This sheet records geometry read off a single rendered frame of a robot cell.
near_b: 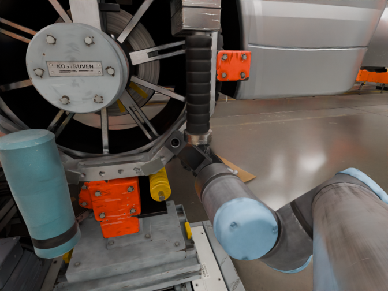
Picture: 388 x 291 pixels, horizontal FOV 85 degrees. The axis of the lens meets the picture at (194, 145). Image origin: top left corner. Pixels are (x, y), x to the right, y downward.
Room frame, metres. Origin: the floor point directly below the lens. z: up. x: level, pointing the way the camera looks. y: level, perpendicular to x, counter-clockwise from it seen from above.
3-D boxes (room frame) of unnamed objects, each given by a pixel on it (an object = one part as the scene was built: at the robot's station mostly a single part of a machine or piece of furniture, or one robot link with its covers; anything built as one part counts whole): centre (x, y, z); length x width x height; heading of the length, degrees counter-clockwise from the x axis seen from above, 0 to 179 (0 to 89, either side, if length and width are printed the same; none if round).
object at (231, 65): (0.58, -0.09, 0.85); 0.09 x 0.08 x 0.07; 104
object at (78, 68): (0.43, 0.20, 0.85); 0.21 x 0.14 x 0.14; 14
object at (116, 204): (0.54, 0.23, 0.48); 0.16 x 0.12 x 0.17; 14
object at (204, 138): (0.31, -0.01, 0.83); 0.04 x 0.04 x 0.16
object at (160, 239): (0.66, 0.26, 0.32); 0.40 x 0.30 x 0.28; 104
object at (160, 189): (0.63, 0.12, 0.51); 0.29 x 0.06 x 0.06; 14
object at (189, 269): (0.66, 0.26, 0.13); 0.50 x 0.36 x 0.10; 104
